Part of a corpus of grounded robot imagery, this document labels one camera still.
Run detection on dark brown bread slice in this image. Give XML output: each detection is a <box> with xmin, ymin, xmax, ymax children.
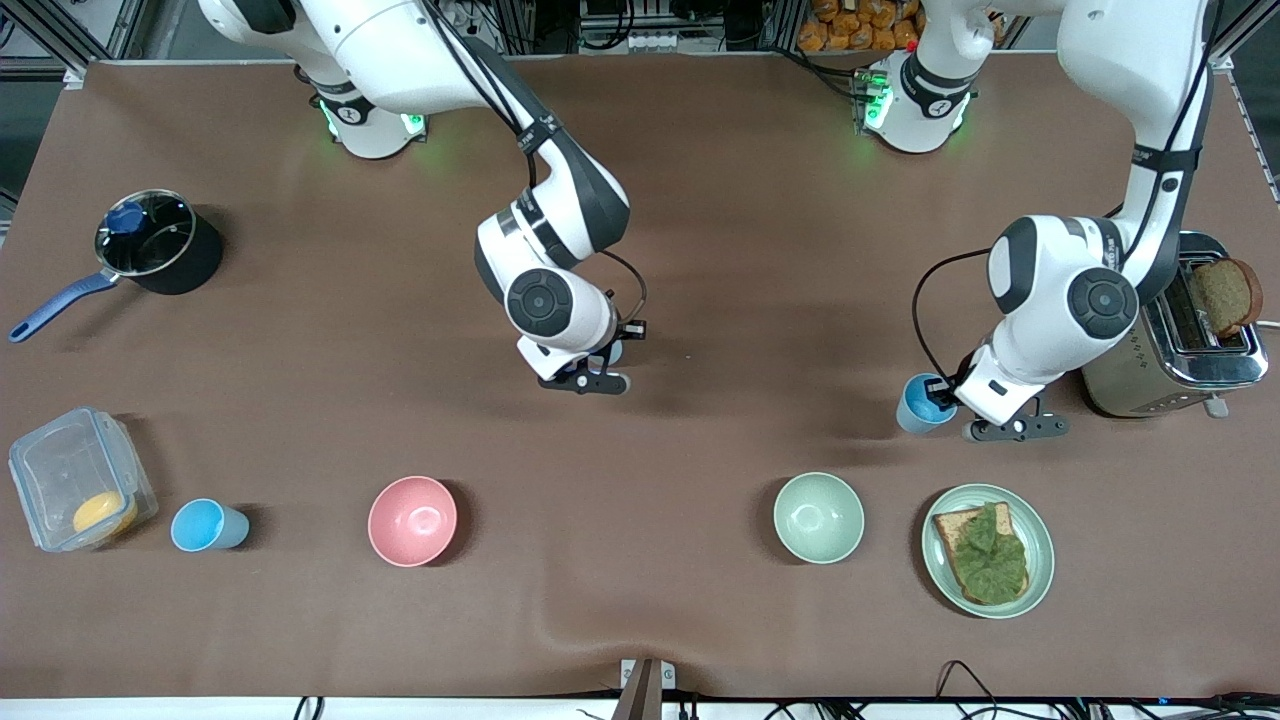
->
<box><xmin>1188</xmin><ymin>258</ymin><xmax>1264</xmax><ymax>338</ymax></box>

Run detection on black cable loop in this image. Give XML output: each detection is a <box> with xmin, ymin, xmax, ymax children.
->
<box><xmin>935</xmin><ymin>660</ymin><xmax>1003</xmax><ymax>720</ymax></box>

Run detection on pale green plate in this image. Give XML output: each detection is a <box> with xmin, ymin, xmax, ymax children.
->
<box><xmin>921</xmin><ymin>484</ymin><xmax>1056</xmax><ymax>620</ymax></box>

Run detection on metal table clamp bracket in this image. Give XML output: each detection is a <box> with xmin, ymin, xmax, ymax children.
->
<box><xmin>612</xmin><ymin>657</ymin><xmax>677</xmax><ymax>720</ymax></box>

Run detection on brown table cloth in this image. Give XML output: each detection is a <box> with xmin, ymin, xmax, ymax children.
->
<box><xmin>0</xmin><ymin>50</ymin><xmax>1280</xmax><ymax>701</ymax></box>

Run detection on white power strip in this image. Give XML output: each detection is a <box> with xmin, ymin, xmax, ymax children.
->
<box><xmin>580</xmin><ymin>30</ymin><xmax>683</xmax><ymax>54</ymax></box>

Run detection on pale green bowl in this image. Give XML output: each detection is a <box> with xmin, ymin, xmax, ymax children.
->
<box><xmin>773</xmin><ymin>472</ymin><xmax>866</xmax><ymax>565</ymax></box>

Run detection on green lettuce leaf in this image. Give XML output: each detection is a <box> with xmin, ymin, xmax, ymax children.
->
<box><xmin>948</xmin><ymin>503</ymin><xmax>1030</xmax><ymax>604</ymax></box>

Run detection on bag of orange buns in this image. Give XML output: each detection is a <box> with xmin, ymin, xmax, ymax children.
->
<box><xmin>798</xmin><ymin>0</ymin><xmax>926</xmax><ymax>53</ymax></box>

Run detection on glass lid with blue knob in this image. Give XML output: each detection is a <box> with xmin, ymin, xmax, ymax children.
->
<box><xmin>96</xmin><ymin>190</ymin><xmax>196</xmax><ymax>278</ymax></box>

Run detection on black saucepan with blue handle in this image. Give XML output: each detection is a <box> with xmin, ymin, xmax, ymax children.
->
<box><xmin>8</xmin><ymin>189</ymin><xmax>225</xmax><ymax>344</ymax></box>

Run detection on pink bowl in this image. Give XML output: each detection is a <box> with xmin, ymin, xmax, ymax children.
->
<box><xmin>367</xmin><ymin>475</ymin><xmax>459</xmax><ymax>568</ymax></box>

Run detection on yellow round food piece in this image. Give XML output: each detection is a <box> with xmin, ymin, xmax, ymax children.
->
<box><xmin>72</xmin><ymin>490</ymin><xmax>139</xmax><ymax>538</ymax></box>

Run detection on aluminium frame profile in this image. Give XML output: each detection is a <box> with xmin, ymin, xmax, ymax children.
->
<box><xmin>1205</xmin><ymin>0</ymin><xmax>1280</xmax><ymax>76</ymax></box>
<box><xmin>0</xmin><ymin>0</ymin><xmax>151</xmax><ymax>89</ymax></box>

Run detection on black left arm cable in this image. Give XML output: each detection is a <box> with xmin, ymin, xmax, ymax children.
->
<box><xmin>911</xmin><ymin>0</ymin><xmax>1223</xmax><ymax>396</ymax></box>

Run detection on beige and chrome toaster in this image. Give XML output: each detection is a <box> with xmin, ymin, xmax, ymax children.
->
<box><xmin>1082</xmin><ymin>232</ymin><xmax>1271</xmax><ymax>419</ymax></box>

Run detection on clear plastic food container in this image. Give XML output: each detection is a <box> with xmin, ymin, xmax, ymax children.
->
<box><xmin>8</xmin><ymin>405</ymin><xmax>159</xmax><ymax>554</ymax></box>

